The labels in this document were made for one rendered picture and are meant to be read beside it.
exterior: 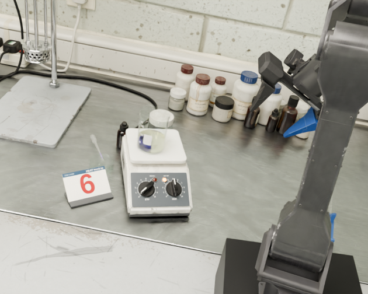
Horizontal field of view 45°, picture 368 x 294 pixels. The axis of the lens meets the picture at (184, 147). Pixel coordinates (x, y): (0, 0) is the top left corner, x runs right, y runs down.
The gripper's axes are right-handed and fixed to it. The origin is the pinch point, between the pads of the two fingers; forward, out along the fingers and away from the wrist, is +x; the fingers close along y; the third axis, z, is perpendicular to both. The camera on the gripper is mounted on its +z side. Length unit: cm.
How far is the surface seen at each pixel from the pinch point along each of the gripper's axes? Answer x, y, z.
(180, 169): 23.7, 5.4, 0.9
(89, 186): 36.4, 18.7, -4.4
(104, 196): 36.0, 15.0, -5.0
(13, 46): 51, 54, 44
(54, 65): 42, 41, 34
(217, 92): 23.1, -0.5, 42.2
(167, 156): 23.5, 9.1, 1.7
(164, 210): 28.3, 4.7, -7.5
